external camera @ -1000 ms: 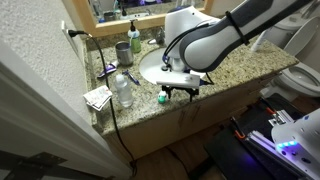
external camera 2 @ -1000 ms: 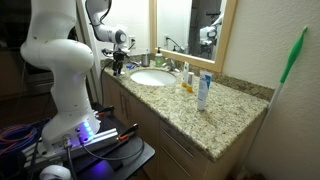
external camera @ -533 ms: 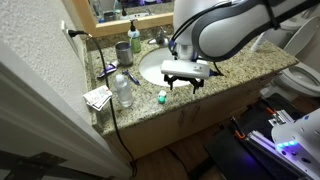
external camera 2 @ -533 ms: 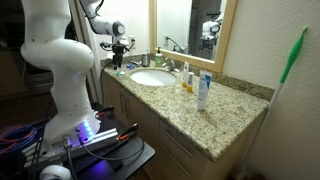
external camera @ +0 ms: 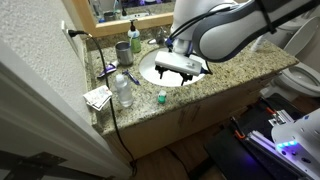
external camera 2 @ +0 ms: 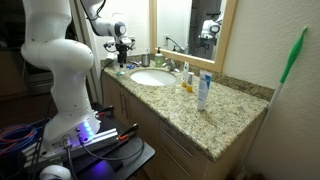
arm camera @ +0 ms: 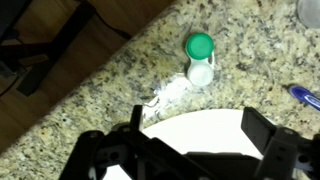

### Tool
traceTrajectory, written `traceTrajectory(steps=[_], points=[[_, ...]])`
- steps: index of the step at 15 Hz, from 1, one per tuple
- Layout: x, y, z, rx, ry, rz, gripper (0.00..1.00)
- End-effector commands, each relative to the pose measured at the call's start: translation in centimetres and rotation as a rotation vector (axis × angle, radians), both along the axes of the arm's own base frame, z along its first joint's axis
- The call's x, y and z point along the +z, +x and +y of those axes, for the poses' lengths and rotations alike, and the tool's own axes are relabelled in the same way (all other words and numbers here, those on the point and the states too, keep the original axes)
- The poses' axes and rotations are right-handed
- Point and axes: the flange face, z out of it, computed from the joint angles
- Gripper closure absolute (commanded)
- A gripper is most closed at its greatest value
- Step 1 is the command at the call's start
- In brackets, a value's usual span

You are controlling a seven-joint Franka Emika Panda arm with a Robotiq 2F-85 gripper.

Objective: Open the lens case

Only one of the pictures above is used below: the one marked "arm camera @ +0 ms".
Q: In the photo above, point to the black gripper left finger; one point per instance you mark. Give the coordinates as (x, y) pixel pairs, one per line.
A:
(120, 153)

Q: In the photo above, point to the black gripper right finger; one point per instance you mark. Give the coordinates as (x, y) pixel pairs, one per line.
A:
(283, 150)

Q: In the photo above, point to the green white contact lens case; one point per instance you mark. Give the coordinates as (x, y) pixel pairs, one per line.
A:
(200, 60)

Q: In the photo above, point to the white oval sink basin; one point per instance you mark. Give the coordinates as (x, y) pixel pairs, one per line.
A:
(200, 133)

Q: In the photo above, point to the black robot cart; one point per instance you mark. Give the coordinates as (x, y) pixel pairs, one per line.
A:
(50, 56)

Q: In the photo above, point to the clear plastic bottle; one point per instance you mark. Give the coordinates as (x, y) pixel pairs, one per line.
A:
(310, 11)

